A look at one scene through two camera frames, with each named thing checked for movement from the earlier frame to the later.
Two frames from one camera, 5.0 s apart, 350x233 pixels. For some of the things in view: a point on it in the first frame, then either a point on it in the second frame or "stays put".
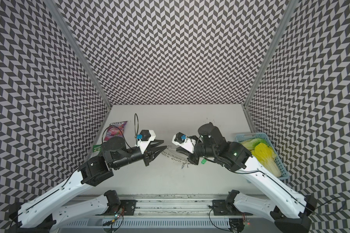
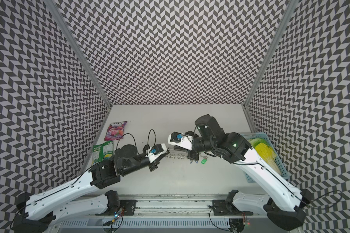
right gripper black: x=192 y=158 stays put
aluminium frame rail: x=173 y=213 stays put
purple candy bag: x=114 y=129 stays put
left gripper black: x=149 y=154 -> x=153 y=165
